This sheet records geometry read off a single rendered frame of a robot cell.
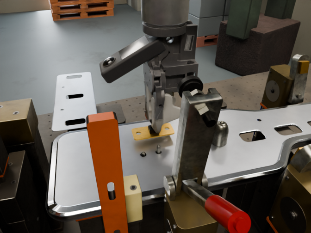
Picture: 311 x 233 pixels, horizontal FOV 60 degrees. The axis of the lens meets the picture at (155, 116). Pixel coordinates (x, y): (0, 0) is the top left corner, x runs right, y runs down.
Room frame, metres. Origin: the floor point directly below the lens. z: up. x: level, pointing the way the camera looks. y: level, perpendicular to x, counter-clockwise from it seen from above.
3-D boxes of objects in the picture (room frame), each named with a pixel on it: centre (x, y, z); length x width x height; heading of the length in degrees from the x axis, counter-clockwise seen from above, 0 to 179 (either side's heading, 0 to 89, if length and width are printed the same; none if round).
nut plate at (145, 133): (0.44, 0.01, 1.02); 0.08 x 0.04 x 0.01; 105
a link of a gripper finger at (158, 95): (0.42, 0.00, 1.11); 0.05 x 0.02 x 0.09; 15
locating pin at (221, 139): (0.42, -0.13, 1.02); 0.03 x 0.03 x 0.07
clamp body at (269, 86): (0.68, -0.35, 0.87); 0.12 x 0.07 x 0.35; 15
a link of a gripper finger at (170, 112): (0.43, -0.02, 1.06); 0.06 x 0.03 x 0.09; 105
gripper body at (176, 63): (0.45, -0.02, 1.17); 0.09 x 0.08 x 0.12; 105
